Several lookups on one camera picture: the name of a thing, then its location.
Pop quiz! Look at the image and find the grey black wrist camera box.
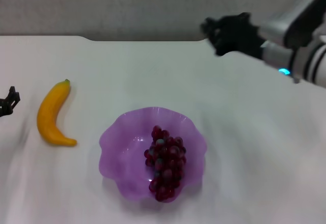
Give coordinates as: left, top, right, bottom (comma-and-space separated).
259, 0, 326, 49

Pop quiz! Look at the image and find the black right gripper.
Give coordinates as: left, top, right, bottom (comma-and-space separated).
199, 12, 266, 60

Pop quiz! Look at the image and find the purple wavy plastic bowl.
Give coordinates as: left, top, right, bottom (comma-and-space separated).
98, 106, 208, 209

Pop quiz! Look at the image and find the yellow banana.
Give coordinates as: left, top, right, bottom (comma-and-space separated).
37, 78, 77, 148

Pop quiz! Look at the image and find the dark red grape bunch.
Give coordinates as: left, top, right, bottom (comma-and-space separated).
144, 125, 187, 203

